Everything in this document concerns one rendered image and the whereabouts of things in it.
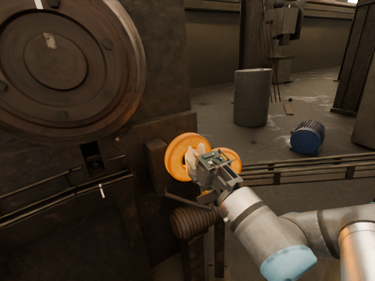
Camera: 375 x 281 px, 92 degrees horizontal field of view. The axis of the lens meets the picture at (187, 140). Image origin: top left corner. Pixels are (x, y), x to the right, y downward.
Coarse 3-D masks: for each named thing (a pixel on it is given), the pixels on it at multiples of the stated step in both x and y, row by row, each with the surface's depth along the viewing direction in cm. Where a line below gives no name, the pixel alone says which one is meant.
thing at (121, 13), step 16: (112, 0) 50; (128, 16) 53; (128, 32) 54; (144, 64) 59; (144, 80) 61; (128, 112) 62; (0, 128) 47; (16, 128) 48; (112, 128) 61; (48, 144) 53; (64, 144) 55
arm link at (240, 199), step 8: (232, 192) 38; (240, 192) 37; (248, 192) 38; (224, 200) 38; (232, 200) 37; (240, 200) 36; (248, 200) 36; (256, 200) 36; (224, 208) 38; (232, 208) 36; (240, 208) 36; (224, 216) 38; (232, 216) 36
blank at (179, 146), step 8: (184, 136) 53; (192, 136) 53; (200, 136) 55; (176, 144) 51; (184, 144) 52; (192, 144) 54; (208, 144) 57; (168, 152) 52; (176, 152) 52; (184, 152) 53; (168, 160) 52; (176, 160) 53; (168, 168) 53; (176, 168) 54; (184, 168) 55; (176, 176) 55; (184, 176) 56
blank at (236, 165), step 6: (216, 150) 70; (222, 150) 69; (228, 150) 69; (222, 156) 69; (228, 156) 69; (234, 156) 69; (234, 162) 70; (240, 162) 70; (234, 168) 71; (240, 168) 71
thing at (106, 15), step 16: (80, 0) 44; (96, 0) 47; (96, 16) 46; (112, 16) 49; (112, 32) 49; (128, 48) 54; (128, 64) 55; (128, 80) 57; (128, 96) 58; (0, 112) 45; (16, 112) 45; (112, 112) 57; (32, 128) 49; (48, 128) 50; (64, 128) 52; (80, 128) 54; (96, 128) 57
